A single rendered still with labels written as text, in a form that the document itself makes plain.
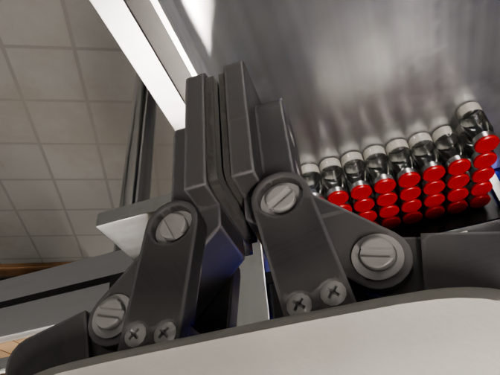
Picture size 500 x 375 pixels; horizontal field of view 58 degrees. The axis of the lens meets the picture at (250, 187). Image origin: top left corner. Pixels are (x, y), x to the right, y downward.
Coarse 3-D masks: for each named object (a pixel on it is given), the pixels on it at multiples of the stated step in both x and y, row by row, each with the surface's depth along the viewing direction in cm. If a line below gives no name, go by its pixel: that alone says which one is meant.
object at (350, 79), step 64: (192, 0) 32; (256, 0) 32; (320, 0) 32; (384, 0) 33; (448, 0) 33; (192, 64) 32; (256, 64) 36; (320, 64) 37; (384, 64) 37; (448, 64) 38; (320, 128) 42; (384, 128) 43
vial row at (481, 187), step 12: (444, 180) 45; (372, 192) 48; (396, 192) 47; (456, 192) 44; (468, 192) 44; (480, 192) 44; (396, 204) 46; (408, 204) 45; (420, 204) 45; (432, 204) 45; (372, 216) 46; (384, 216) 46
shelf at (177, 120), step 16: (96, 0) 31; (112, 0) 31; (112, 16) 32; (128, 16) 32; (112, 32) 33; (128, 32) 33; (128, 48) 34; (144, 48) 34; (144, 64) 36; (160, 64) 36; (144, 80) 37; (160, 80) 37; (160, 96) 38; (176, 96) 38; (176, 112) 40; (176, 128) 41
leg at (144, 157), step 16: (144, 96) 90; (144, 112) 87; (144, 128) 85; (128, 144) 83; (144, 144) 82; (128, 160) 80; (144, 160) 80; (128, 176) 77; (144, 176) 78; (128, 192) 75; (144, 192) 76
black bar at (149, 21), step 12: (132, 0) 29; (144, 0) 29; (132, 12) 30; (144, 12) 30; (156, 12) 30; (144, 24) 31; (156, 24) 31; (144, 36) 32; (156, 36) 31; (168, 36) 32; (156, 48) 32; (168, 48) 32; (168, 60) 33; (180, 60) 33; (168, 72) 34; (180, 72) 34; (180, 84) 35; (180, 96) 36
